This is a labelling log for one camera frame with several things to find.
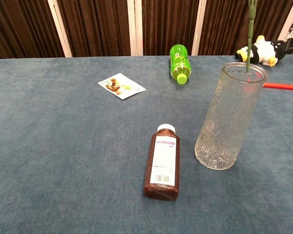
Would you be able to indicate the pink artificial flower bouquet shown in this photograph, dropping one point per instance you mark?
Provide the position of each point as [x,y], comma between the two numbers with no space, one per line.
[250,29]

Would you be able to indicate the clear textured glass vase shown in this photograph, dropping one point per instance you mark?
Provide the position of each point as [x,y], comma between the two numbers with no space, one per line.
[222,136]

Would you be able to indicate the white picture card packet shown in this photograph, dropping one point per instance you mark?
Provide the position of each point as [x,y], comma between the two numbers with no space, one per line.
[122,85]

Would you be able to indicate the brown bottle white label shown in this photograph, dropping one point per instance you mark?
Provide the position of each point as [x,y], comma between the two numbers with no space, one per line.
[163,158]

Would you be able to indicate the green plastic drink bottle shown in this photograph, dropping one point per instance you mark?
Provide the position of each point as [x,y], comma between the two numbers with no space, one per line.
[179,61]

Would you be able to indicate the blue felt table cloth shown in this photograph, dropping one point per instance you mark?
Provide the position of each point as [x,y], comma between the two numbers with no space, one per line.
[63,146]

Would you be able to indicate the dark brown curtain panel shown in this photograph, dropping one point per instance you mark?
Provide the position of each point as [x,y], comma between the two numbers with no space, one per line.
[224,24]
[166,22]
[19,24]
[95,24]

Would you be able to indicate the black white penguin plush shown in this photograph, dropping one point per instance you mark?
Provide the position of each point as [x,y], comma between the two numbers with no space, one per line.
[261,51]

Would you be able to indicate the red stick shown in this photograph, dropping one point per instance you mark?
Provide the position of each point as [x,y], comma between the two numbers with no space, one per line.
[285,86]

